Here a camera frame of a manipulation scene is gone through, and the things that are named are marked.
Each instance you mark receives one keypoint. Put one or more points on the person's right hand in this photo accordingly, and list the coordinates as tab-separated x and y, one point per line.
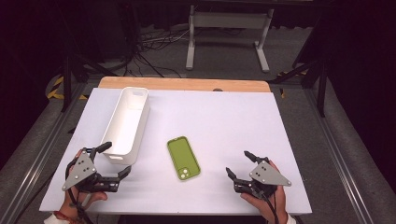
268	207

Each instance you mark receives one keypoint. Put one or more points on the grey metal floor stand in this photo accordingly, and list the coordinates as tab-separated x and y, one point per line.
230	20

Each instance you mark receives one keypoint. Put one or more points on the white plastic storage bin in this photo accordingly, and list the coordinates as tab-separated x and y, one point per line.
127	124

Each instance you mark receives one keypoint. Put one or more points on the wooden table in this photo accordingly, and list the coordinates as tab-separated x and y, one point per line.
186	84

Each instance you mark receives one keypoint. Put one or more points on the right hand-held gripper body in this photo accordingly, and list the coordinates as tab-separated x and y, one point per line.
267	175

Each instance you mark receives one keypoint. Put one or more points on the black tripod stand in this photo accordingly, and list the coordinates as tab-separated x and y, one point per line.
321	90
66	87

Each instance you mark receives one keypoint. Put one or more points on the person's left hand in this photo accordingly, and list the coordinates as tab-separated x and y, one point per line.
90	197

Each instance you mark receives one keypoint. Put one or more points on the aluminium floor rail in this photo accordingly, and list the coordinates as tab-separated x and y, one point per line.
34	161
339	155

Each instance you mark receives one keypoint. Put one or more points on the green phone case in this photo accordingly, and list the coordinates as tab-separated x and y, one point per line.
182	155

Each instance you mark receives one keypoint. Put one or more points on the white table board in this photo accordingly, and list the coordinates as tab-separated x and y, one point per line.
218	130

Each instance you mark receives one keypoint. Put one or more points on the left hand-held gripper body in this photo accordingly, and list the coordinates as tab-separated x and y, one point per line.
81	170

